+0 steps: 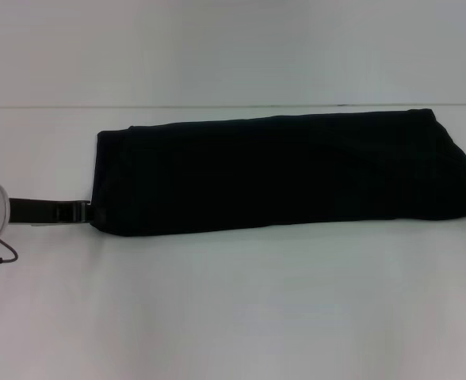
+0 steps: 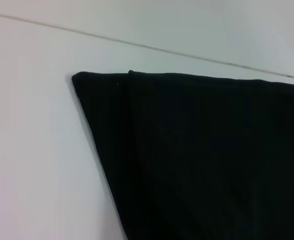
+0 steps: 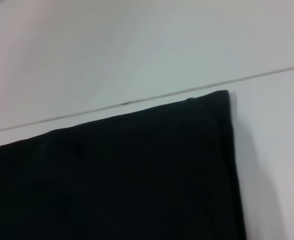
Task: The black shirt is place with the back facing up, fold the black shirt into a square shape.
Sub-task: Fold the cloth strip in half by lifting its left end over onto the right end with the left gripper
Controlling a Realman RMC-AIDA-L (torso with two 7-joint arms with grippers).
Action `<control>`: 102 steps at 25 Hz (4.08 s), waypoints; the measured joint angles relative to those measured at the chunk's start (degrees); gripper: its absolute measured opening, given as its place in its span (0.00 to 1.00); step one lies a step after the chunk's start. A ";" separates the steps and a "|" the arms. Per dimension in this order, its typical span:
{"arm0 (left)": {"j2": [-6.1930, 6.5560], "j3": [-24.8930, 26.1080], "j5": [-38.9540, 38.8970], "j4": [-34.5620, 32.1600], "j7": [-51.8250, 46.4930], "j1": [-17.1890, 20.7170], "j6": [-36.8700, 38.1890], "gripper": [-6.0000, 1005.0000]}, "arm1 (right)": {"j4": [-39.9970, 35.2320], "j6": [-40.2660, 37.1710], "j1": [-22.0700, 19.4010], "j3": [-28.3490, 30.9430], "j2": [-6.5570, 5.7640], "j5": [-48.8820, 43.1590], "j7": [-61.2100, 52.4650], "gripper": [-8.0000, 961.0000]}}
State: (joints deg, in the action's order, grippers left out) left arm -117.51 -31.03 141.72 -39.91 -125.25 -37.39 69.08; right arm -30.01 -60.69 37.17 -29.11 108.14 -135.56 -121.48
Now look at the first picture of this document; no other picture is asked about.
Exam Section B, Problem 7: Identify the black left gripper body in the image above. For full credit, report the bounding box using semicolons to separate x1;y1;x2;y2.
6;196;84;228

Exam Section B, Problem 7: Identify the black T-shirt with FREE print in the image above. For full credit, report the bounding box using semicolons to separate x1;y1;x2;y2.
89;107;466;239

